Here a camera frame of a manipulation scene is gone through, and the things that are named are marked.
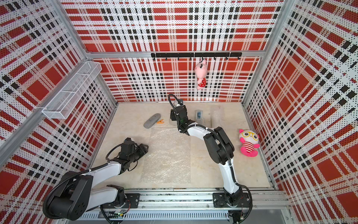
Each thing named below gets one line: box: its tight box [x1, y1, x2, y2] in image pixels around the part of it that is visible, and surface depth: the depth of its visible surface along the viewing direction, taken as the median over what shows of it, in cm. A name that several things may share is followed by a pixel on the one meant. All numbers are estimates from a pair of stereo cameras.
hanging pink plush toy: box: [194, 58, 208, 91], surface depth 95 cm
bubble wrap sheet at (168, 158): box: [139, 126, 191, 184], surface depth 90 cm
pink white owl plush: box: [238, 129, 261, 158], surface depth 92 cm
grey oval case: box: [143, 112, 162, 129], surface depth 109 cm
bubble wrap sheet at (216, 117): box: [210, 105, 223, 131], surface depth 107 cm
